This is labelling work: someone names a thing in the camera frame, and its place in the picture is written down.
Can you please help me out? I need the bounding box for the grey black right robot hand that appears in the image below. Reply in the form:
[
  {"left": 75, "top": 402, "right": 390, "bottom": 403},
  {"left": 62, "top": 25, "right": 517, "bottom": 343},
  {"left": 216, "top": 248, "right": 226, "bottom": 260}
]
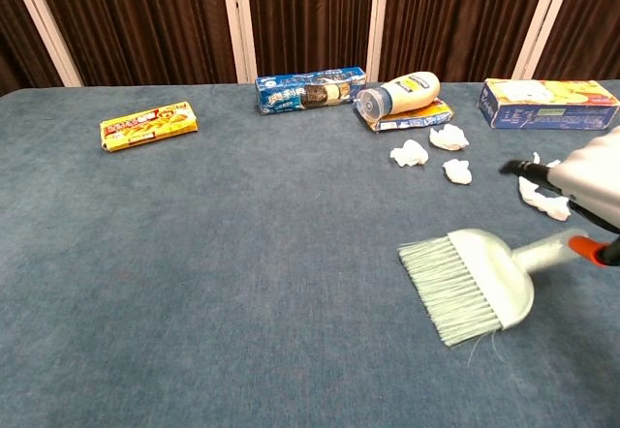
[{"left": 498, "top": 125, "right": 620, "bottom": 269}]

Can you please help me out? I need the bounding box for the mint green hand brush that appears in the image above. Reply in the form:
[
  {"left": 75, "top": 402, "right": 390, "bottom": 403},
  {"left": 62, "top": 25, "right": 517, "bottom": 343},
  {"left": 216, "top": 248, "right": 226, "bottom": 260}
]
[{"left": 396, "top": 227, "right": 590, "bottom": 367}]

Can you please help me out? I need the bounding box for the blue yellow tissue box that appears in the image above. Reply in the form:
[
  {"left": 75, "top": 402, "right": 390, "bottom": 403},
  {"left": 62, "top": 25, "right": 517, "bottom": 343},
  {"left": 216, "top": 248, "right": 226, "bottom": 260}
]
[{"left": 477, "top": 77, "right": 620, "bottom": 132}]

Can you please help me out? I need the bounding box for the brown pleated curtain panel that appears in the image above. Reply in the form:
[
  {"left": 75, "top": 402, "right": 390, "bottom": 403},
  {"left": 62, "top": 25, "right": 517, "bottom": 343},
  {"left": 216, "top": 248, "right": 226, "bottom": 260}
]
[
  {"left": 244, "top": 0, "right": 377, "bottom": 83},
  {"left": 0, "top": 0, "right": 65, "bottom": 98},
  {"left": 532, "top": 0, "right": 620, "bottom": 81},
  {"left": 377, "top": 0, "right": 554, "bottom": 83},
  {"left": 29, "top": 0, "right": 238, "bottom": 87}
]

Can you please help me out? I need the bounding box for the flat blue yellow packet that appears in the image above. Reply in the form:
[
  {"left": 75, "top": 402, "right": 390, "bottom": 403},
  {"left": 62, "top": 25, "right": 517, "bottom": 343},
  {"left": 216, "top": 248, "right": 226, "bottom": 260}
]
[{"left": 353, "top": 97, "right": 455, "bottom": 134}]

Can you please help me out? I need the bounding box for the white squeeze bottle clear cap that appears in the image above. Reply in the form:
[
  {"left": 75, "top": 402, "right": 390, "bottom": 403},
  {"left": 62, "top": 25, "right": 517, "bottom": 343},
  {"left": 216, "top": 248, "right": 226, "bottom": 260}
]
[{"left": 356, "top": 71, "right": 442, "bottom": 123}]

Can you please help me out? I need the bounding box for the blue Oreo cookie box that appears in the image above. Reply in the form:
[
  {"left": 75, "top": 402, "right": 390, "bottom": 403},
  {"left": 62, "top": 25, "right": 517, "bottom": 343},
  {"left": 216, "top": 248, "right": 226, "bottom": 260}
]
[{"left": 254, "top": 65, "right": 368, "bottom": 116}]

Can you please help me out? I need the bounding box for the yellow snack box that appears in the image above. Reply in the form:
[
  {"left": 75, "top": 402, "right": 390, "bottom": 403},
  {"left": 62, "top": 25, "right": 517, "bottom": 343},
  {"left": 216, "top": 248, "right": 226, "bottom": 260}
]
[{"left": 99, "top": 101, "right": 200, "bottom": 153}]

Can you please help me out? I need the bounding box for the white screen frame post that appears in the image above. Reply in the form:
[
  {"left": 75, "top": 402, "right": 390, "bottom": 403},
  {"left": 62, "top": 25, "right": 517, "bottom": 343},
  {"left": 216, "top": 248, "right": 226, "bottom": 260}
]
[
  {"left": 511, "top": 0, "right": 580, "bottom": 81},
  {"left": 219, "top": 0, "right": 259, "bottom": 85},
  {"left": 364, "top": 0, "right": 391, "bottom": 83},
  {"left": 4, "top": 0, "right": 84, "bottom": 88}
]

